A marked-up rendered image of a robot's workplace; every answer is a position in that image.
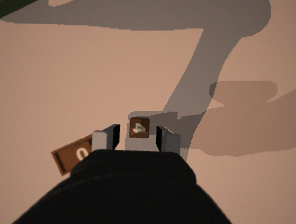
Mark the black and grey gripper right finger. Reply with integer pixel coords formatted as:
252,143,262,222
156,126,181,155

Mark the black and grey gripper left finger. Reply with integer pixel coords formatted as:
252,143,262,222
91,124,120,152

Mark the brown rectangular tray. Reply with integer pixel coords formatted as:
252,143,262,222
51,134,92,176

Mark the brown number cube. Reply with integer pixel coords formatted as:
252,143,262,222
129,117,150,138
69,138,92,165

